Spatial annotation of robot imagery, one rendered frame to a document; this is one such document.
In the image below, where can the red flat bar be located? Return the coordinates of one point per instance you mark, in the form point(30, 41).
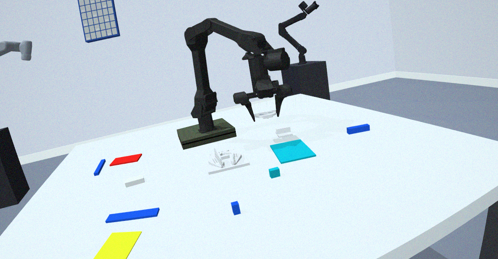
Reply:
point(126, 159)

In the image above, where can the small teal cube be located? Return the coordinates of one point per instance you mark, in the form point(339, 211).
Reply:
point(274, 172)

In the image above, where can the yellow flat square plate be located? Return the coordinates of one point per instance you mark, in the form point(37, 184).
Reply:
point(118, 245)

